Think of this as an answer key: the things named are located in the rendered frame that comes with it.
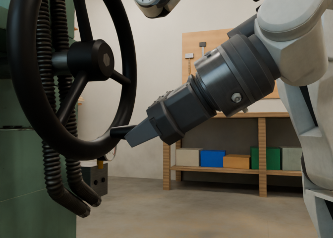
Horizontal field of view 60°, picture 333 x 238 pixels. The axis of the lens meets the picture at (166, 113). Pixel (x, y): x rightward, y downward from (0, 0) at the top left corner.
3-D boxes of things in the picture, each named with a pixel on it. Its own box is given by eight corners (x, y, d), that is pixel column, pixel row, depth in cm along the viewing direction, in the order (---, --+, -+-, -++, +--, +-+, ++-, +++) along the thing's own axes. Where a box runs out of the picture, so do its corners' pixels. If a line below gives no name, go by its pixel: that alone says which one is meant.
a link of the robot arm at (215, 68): (178, 166, 35) (266, 116, 32) (134, 100, 34) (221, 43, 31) (186, 135, 47) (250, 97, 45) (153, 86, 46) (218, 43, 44)
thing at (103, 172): (91, 201, 66) (91, 166, 67) (47, 197, 70) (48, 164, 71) (109, 193, 74) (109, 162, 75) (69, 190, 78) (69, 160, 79)
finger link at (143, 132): (123, 132, 42) (157, 110, 41) (135, 149, 43) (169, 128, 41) (119, 135, 41) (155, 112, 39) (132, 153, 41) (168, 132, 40)
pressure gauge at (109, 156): (104, 171, 67) (104, 135, 67) (89, 170, 68) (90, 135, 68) (117, 167, 73) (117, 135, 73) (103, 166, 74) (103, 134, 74)
